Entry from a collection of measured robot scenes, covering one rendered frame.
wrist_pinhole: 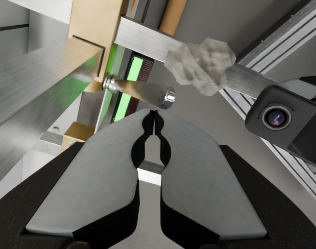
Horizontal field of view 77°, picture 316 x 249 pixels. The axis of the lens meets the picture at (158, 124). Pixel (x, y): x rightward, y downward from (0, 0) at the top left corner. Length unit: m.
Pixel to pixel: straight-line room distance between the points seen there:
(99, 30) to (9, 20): 0.29
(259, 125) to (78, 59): 0.17
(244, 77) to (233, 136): 1.15
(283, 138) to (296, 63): 0.91
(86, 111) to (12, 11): 0.23
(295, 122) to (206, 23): 0.97
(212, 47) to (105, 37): 0.12
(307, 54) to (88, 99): 0.94
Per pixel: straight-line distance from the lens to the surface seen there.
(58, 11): 0.28
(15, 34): 0.54
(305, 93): 0.30
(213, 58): 0.26
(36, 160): 0.77
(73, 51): 0.21
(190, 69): 0.26
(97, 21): 0.25
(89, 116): 0.50
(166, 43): 0.26
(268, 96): 0.20
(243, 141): 1.48
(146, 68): 0.43
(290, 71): 1.11
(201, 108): 1.27
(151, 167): 0.43
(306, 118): 0.20
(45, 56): 0.18
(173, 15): 1.04
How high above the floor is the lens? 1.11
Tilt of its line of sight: 59 degrees down
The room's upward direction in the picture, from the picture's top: 179 degrees counter-clockwise
